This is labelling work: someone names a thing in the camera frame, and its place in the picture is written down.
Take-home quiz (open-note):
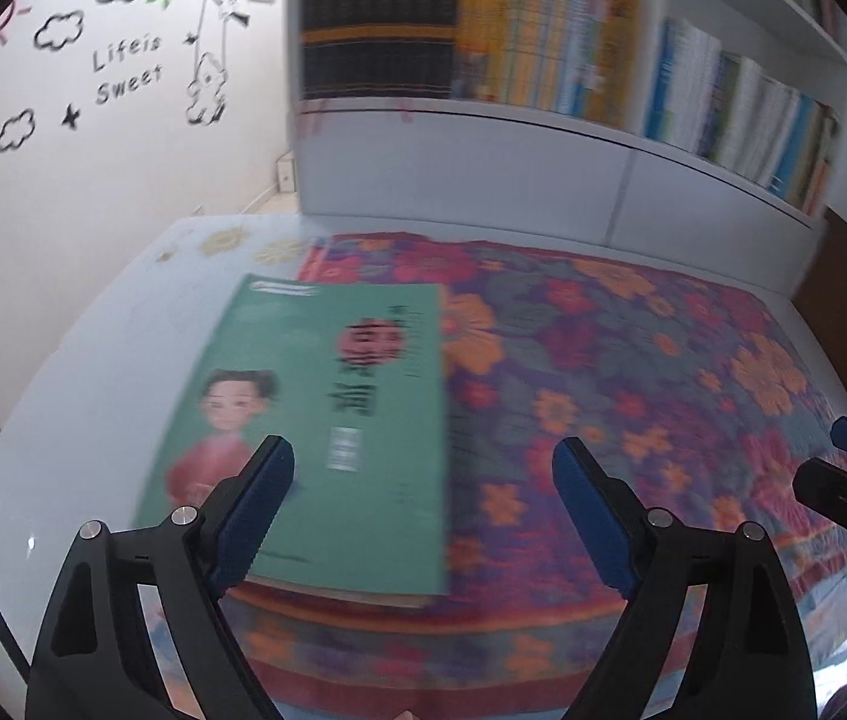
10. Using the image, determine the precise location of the floral purple table cloth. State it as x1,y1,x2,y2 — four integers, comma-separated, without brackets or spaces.
225,232,847,718

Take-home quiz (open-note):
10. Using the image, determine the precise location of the green poetry book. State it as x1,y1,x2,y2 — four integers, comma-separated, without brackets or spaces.
136,275,448,606

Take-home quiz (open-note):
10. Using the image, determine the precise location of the row of yellow books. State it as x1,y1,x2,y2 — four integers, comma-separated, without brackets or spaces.
449,0,640,128

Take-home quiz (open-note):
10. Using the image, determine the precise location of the row of colourful shelf books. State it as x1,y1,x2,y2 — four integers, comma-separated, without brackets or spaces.
643,18,840,216

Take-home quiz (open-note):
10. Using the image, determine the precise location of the white bookshelf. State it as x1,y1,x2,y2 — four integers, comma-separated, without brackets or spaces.
287,0,847,294

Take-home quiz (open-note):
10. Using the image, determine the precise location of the row of black books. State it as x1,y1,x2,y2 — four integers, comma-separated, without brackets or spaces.
300,0,459,99

